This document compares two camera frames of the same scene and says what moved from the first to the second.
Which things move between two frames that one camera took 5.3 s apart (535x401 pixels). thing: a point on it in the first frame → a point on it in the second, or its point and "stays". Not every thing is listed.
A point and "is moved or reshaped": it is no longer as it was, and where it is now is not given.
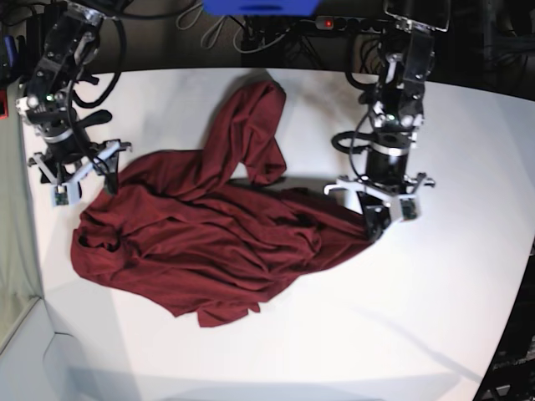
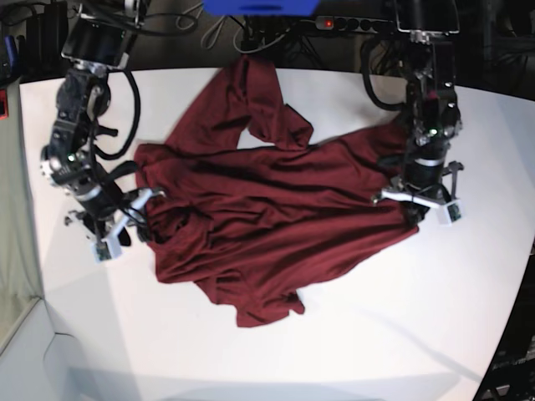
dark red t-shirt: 171,231 is moved or reshaped
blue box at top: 260,7 stays
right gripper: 387,164 → 424,182
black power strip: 360,25 stays
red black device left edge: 3,104 stays
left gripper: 69,161 → 106,212
